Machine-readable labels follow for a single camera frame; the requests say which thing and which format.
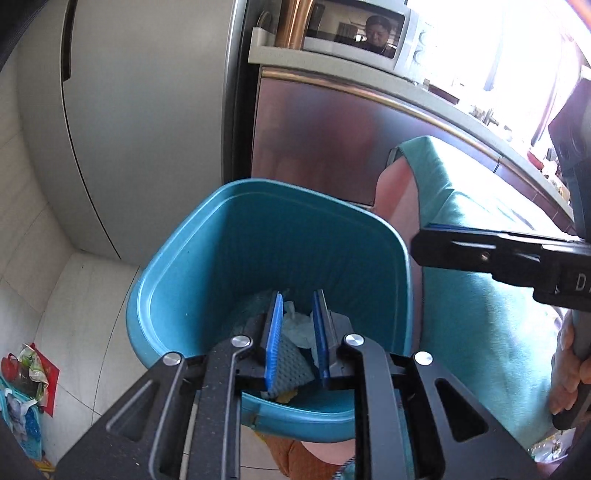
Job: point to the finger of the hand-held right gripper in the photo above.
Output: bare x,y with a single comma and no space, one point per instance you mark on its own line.
471,251

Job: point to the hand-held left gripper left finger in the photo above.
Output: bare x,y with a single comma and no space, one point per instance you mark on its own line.
273,341

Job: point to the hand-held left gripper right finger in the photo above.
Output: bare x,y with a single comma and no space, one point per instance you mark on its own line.
322,341

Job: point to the white foam fruit net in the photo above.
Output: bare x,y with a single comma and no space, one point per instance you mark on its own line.
291,364

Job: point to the yellow fruit peel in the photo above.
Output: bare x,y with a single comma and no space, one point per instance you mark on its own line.
288,397

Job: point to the blue plastic trash bin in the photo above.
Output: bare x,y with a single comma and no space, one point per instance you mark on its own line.
277,240

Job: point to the person's right hand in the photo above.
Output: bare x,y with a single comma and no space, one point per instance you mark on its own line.
565,383

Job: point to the crumpled white tissue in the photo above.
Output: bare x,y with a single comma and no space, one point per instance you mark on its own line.
298,327

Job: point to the teal blanket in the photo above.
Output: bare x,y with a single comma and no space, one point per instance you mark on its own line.
485,323

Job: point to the orange woven cloth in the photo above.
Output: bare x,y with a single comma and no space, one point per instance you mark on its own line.
295,461

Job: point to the clear printed plastic packet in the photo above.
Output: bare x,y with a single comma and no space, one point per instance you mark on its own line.
551,447

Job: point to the brown kitchen cabinet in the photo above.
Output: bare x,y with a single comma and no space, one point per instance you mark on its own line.
323,138

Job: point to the red and green bag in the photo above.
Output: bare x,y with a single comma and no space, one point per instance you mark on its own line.
46,369

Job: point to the white microwave oven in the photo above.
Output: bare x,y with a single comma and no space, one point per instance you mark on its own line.
411,27

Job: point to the grey refrigerator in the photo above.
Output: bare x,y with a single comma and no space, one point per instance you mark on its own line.
138,115

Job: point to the copper metal flask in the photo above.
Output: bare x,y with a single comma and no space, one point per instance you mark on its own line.
295,23

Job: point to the white counter container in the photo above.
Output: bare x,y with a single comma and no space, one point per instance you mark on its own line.
263,38

